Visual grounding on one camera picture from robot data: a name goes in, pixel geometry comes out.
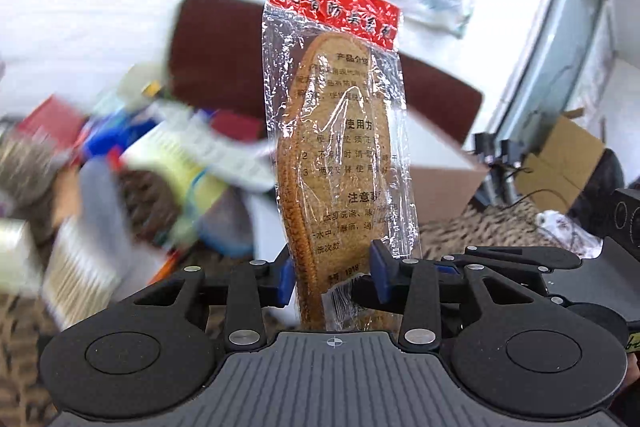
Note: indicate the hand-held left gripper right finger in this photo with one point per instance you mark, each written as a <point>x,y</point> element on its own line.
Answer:
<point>382,272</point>

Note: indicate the open brown cardboard box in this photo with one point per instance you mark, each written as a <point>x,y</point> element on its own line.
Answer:
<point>560,162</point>

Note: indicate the white green printed packet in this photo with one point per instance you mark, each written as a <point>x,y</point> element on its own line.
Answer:
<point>200,147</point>

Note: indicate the striped cardboard packet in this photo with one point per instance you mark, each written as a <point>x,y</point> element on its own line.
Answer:
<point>80,272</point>

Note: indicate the red flat box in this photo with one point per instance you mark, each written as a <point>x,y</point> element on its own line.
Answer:
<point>47,122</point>

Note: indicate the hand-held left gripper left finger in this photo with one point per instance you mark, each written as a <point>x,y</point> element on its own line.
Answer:
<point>285,282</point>

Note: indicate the cardboard box with white inside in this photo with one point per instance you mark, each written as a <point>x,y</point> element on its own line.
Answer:
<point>440,192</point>

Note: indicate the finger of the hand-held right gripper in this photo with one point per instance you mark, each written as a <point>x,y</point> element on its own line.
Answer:
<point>525,256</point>
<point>510,267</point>

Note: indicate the black round bag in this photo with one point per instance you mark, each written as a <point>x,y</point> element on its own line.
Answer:
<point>602,187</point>

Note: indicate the grey sliding door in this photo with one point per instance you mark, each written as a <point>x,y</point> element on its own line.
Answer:
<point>560,17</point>

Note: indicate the dark brown headboard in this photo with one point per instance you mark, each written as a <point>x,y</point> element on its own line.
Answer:
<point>215,47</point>

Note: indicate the black tripod stand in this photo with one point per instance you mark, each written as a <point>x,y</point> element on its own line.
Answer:
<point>495,167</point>

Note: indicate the blue plastic item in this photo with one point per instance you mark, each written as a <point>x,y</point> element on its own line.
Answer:
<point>102,134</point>

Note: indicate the white patterned cloth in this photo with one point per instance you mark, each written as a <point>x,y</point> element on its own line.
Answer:
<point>557,227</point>

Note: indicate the patterned brown blanket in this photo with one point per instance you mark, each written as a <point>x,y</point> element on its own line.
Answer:
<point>465,227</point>

